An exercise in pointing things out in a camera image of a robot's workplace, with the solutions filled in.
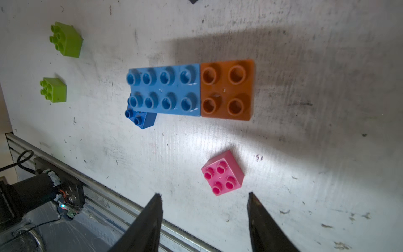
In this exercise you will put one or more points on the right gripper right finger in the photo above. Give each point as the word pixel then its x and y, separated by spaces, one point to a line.
pixel 265 234

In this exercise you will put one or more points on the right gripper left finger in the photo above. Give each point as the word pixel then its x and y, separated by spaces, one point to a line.
pixel 144 233

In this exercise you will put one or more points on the pink lego brick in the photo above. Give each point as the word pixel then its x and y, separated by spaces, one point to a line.
pixel 223 173

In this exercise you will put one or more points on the light blue long lego brick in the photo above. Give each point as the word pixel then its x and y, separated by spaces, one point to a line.
pixel 167 89

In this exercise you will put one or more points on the orange lego brick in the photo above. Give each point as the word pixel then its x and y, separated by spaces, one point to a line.
pixel 227 89

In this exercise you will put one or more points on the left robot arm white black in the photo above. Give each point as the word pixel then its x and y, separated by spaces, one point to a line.
pixel 22 197

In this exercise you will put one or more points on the dark blue lego brick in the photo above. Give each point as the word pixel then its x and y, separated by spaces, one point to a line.
pixel 141 119

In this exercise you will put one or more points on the green lego brick lower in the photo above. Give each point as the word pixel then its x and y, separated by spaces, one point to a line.
pixel 54 90

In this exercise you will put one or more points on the green lego brick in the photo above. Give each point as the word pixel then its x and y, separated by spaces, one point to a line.
pixel 66 40
pixel 54 90

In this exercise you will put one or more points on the green lego brick upper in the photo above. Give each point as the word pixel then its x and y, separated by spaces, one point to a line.
pixel 66 40

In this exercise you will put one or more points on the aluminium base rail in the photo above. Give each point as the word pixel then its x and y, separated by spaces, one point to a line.
pixel 106 215

